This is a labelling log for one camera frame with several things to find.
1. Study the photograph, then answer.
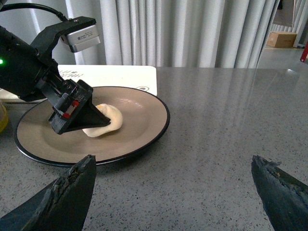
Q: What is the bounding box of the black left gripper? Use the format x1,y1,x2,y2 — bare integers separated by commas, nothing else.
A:
36,71,111,134

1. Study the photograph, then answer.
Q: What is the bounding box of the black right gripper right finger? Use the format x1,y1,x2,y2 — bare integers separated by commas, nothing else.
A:
251,155,308,231

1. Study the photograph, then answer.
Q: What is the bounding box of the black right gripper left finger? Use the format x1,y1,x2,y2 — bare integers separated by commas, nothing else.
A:
0,155,96,231

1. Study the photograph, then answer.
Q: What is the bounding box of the white steamed bun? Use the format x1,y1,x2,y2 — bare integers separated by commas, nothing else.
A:
82,103,123,138

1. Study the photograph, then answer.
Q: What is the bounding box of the beige plate with black rim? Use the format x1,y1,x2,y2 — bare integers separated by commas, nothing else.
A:
14,87,170,167

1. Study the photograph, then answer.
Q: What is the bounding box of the cream rectangular serving tray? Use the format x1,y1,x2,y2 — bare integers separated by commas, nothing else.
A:
0,64,158,103

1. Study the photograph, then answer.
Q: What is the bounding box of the yellow rimmed bamboo steamer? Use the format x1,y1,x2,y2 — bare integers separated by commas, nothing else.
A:
0,102,9,133

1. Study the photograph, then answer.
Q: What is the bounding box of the grey pleated curtain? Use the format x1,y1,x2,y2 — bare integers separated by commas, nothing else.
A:
0,0,308,68

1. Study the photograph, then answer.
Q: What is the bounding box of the brown cardboard box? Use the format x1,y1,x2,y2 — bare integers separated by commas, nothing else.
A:
267,31,297,48

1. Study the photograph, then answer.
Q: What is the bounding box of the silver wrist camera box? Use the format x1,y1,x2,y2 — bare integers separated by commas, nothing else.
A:
60,25,101,53

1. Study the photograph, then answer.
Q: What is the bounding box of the black camera cable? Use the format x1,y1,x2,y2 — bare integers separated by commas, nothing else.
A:
0,2,69,22

